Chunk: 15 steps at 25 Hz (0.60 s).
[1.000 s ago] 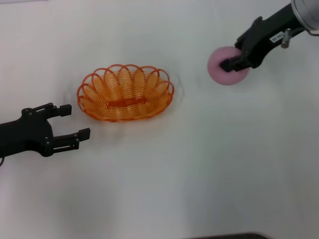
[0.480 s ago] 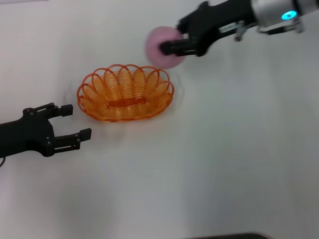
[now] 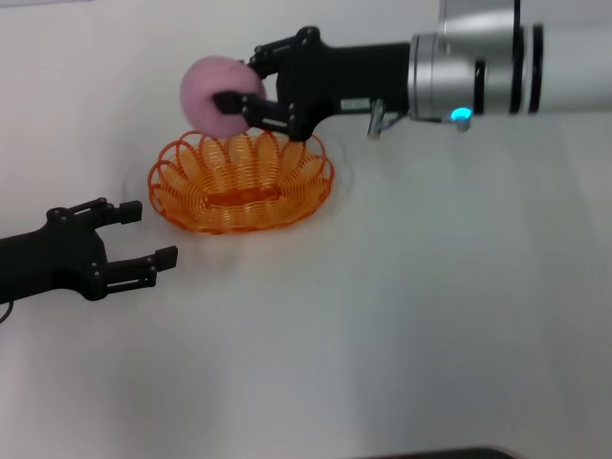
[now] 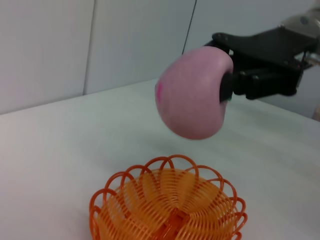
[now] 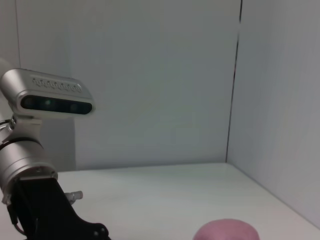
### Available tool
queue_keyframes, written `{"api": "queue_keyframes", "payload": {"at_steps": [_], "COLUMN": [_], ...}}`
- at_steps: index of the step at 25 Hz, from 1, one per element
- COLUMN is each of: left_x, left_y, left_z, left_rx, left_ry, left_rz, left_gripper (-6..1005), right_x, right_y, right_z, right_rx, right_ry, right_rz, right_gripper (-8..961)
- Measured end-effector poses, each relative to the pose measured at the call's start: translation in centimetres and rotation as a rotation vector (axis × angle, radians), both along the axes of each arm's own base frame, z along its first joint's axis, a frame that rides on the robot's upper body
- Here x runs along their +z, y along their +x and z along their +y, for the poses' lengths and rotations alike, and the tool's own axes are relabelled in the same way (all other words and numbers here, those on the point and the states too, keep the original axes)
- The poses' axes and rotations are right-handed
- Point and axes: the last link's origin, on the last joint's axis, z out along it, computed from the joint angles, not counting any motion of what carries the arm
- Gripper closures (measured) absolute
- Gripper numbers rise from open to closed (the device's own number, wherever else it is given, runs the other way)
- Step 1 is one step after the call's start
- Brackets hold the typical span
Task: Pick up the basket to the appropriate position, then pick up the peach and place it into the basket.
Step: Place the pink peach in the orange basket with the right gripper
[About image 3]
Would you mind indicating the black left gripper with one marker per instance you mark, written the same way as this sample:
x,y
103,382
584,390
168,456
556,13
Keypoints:
x,y
57,258

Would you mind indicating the pink toy peach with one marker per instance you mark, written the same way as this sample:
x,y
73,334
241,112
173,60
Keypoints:
x,y
205,91

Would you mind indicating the black robot torso edge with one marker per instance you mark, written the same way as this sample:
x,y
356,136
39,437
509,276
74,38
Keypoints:
x,y
444,454

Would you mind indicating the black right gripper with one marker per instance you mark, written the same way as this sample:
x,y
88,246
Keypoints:
x,y
325,81

